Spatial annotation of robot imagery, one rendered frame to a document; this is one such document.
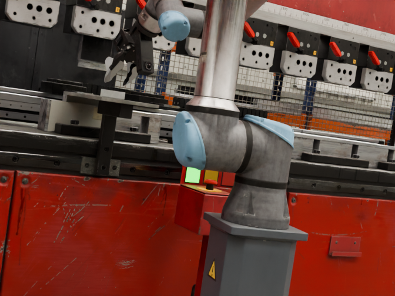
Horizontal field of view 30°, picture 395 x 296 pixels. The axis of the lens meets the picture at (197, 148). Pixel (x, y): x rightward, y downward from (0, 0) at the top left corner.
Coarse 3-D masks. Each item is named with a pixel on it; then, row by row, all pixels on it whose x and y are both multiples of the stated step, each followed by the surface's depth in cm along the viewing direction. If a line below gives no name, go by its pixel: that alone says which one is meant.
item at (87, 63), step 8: (80, 40) 223; (88, 40) 222; (96, 40) 224; (104, 40) 225; (80, 48) 222; (88, 48) 223; (96, 48) 224; (104, 48) 226; (80, 56) 222; (88, 56) 223; (96, 56) 225; (104, 56) 226; (80, 64) 223; (88, 64) 224; (96, 64) 226; (104, 64) 227
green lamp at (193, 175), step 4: (188, 168) 217; (192, 168) 218; (188, 172) 217; (192, 172) 218; (196, 172) 218; (188, 176) 217; (192, 176) 218; (196, 176) 219; (188, 180) 218; (192, 180) 218; (196, 180) 219
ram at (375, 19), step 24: (192, 0) 237; (288, 0) 257; (312, 0) 263; (336, 0) 269; (360, 0) 276; (384, 0) 282; (288, 24) 259; (312, 24) 265; (360, 24) 277; (384, 24) 284; (384, 48) 285
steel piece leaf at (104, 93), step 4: (104, 92) 212; (108, 92) 213; (112, 92) 214; (116, 92) 214; (120, 92) 215; (124, 92) 216; (104, 96) 212; (108, 96) 213; (112, 96) 214; (116, 96) 215; (120, 96) 216; (124, 96) 216
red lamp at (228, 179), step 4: (224, 172) 223; (224, 176) 223; (228, 176) 224; (232, 176) 224; (224, 180) 223; (228, 180) 224; (232, 180) 225; (224, 184) 223; (228, 184) 224; (232, 184) 225
